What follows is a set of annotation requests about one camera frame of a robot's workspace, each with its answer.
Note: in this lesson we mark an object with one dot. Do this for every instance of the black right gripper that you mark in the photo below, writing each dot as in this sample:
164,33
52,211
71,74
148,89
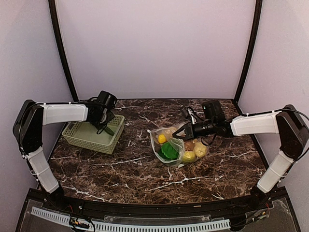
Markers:
189,130

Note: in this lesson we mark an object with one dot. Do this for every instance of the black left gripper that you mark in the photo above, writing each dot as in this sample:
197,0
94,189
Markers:
99,125

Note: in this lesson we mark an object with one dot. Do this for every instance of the dark green fake cucumber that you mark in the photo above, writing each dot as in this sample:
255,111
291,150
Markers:
109,131

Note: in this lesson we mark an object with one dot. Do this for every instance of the clear zip top bag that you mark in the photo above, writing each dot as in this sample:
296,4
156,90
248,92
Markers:
178,144

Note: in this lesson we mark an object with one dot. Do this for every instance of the green fake vegetable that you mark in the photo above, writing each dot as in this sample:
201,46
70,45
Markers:
168,152

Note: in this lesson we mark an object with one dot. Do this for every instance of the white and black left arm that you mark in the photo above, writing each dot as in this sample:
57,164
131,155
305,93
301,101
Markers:
34,118

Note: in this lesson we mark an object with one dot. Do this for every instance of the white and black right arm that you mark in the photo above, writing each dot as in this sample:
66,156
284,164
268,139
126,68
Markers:
289,124

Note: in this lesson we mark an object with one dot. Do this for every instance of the brown fake food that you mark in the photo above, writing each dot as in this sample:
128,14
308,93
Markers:
189,146

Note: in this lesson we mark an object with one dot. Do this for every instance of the orange yellow fake mango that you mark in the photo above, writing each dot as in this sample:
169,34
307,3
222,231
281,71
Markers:
162,139

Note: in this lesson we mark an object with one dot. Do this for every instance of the pale yellow fake food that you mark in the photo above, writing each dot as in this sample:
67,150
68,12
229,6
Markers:
200,150

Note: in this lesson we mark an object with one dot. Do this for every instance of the yellow fake lemon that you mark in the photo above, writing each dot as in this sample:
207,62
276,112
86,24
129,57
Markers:
188,156

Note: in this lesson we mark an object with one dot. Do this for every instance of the light green perforated basket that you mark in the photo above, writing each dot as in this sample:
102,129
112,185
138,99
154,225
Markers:
84,135

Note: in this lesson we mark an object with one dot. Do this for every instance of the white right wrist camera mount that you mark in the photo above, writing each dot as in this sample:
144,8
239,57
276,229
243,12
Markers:
189,114

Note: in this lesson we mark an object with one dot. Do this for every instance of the black front rail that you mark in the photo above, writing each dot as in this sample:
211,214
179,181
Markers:
232,208

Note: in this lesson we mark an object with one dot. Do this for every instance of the grey slotted cable duct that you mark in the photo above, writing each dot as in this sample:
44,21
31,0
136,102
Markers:
134,224

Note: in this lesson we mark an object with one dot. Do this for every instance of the black left frame post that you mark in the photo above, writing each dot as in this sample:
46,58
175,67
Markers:
61,50

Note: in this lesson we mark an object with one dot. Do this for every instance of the black frame post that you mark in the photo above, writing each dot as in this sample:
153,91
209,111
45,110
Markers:
250,49
61,50

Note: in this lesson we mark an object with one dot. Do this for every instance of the black right frame post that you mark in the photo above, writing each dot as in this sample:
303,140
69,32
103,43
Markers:
250,49

